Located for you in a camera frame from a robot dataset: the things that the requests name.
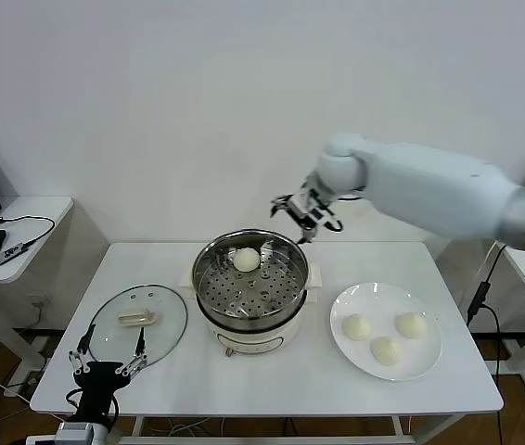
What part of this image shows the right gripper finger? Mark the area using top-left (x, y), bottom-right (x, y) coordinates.
top-left (270, 194), bottom-right (303, 219)
top-left (295, 217), bottom-right (324, 246)

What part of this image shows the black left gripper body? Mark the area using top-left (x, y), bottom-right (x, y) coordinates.
top-left (72, 362), bottom-right (130, 422)

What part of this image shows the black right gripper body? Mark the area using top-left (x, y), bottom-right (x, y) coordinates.
top-left (289, 184), bottom-right (339, 231)

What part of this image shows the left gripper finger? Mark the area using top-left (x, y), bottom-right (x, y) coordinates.
top-left (68, 324), bottom-right (96, 375)
top-left (116, 326), bottom-right (147, 377)

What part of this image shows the glass lid with cream handle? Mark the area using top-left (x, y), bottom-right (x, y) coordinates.
top-left (86, 284), bottom-right (188, 373)

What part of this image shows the white steamed baozi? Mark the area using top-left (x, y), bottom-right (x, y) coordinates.
top-left (370, 337), bottom-right (405, 367)
top-left (340, 313), bottom-right (373, 343)
top-left (233, 247), bottom-right (262, 273)
top-left (395, 311), bottom-right (429, 340)

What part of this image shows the stainless steel steamer basket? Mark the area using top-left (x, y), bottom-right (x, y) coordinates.
top-left (179, 227), bottom-right (324, 324)

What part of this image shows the white round plate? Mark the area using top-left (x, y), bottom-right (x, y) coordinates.
top-left (328, 282), bottom-right (443, 382)

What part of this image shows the cream electric cooker pot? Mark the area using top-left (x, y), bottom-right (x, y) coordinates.
top-left (196, 285), bottom-right (323, 359)

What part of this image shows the grey usb hub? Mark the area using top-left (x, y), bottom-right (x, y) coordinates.
top-left (0, 242), bottom-right (30, 266)

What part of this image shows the white side table with mouse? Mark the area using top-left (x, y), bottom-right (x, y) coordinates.
top-left (0, 196), bottom-right (76, 372)

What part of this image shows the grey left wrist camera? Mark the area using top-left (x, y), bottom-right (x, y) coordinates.
top-left (25, 420), bottom-right (109, 445)

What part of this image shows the thin black hub cable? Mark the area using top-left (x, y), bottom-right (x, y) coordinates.
top-left (0, 213), bottom-right (57, 247)

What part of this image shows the white table frame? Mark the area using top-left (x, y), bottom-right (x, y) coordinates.
top-left (118, 414), bottom-right (472, 445)

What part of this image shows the white laptop cable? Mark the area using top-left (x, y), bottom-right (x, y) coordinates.
top-left (471, 245), bottom-right (498, 282)

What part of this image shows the black cable with adapter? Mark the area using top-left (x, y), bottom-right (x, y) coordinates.
top-left (465, 243), bottom-right (509, 386)

